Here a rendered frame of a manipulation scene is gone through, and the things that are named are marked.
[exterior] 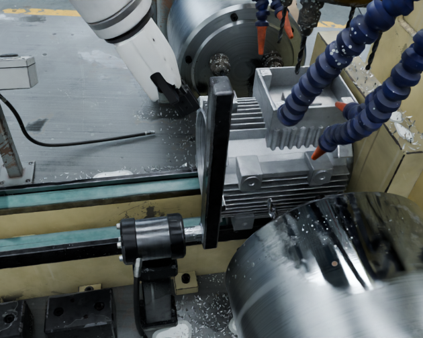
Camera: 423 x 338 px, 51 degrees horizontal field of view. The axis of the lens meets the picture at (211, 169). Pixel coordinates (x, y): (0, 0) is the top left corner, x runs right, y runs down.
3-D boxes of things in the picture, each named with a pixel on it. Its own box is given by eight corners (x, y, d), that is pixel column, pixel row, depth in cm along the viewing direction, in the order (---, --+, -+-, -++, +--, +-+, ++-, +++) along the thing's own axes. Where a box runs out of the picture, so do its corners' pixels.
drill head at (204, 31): (255, 39, 116) (268, -63, 99) (299, 128, 91) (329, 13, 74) (160, 43, 112) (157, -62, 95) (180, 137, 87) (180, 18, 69)
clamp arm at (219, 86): (217, 230, 62) (233, 74, 44) (221, 248, 60) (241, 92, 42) (193, 233, 61) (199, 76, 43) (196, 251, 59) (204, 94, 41)
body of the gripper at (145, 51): (97, 11, 60) (142, 70, 68) (97, 49, 53) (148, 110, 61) (144, -18, 58) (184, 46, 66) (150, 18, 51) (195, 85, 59)
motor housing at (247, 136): (296, 153, 85) (318, 68, 71) (330, 233, 72) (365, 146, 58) (193, 161, 82) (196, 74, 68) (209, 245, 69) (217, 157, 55)
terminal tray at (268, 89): (321, 102, 71) (332, 63, 66) (346, 146, 64) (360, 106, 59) (249, 106, 69) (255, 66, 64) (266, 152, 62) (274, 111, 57)
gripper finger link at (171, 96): (138, 51, 57) (150, 55, 63) (166, 105, 58) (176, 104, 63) (146, 47, 57) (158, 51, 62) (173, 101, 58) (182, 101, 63)
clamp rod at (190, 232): (203, 231, 60) (204, 221, 59) (206, 243, 59) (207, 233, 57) (144, 237, 59) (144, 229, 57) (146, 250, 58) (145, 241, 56)
